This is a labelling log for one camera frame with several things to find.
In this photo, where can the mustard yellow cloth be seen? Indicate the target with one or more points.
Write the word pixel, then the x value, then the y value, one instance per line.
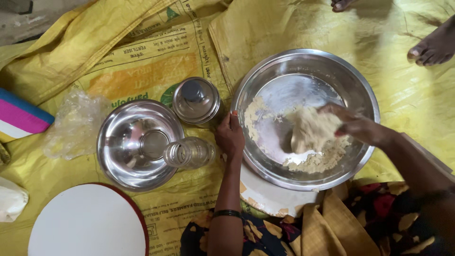
pixel 330 231

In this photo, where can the person's right hand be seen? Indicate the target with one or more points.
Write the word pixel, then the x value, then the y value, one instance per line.
pixel 362 128

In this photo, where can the large steel mixing bowl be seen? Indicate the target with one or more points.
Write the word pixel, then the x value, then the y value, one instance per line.
pixel 302 81

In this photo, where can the pink blue striped cloth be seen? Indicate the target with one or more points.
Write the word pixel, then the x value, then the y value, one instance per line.
pixel 21 117

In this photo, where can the clear plastic bottle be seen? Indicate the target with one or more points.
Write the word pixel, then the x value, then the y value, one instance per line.
pixel 193 153

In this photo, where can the person's dark floral dress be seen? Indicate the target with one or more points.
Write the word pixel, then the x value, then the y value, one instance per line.
pixel 391 220

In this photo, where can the person's left hand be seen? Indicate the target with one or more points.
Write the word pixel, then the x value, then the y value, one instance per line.
pixel 230 138

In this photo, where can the chipped white round board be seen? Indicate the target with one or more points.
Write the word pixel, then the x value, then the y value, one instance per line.
pixel 270 199

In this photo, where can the small steel bowl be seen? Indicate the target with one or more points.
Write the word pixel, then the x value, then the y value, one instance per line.
pixel 137 145

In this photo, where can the black bangle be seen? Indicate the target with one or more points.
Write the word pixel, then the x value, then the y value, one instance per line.
pixel 227 213

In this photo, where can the steel canister with lid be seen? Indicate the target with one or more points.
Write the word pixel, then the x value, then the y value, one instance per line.
pixel 197 101

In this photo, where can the pale dough lump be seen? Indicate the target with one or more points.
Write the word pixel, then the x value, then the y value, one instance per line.
pixel 312 131

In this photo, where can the crumpled clear plastic bag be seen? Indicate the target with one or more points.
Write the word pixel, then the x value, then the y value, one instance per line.
pixel 76 124

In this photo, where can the white round board red rim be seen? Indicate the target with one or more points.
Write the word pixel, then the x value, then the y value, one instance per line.
pixel 87 222

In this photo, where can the printed yellow woven sack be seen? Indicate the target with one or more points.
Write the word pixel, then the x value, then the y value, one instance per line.
pixel 142 67

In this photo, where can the white cloth bag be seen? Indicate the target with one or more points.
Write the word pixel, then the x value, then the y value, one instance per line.
pixel 11 201

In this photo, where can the loose flour crumbs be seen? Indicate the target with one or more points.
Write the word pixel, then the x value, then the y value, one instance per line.
pixel 320 161

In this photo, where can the plain yellow woven sack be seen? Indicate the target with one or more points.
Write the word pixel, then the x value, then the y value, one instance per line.
pixel 391 85

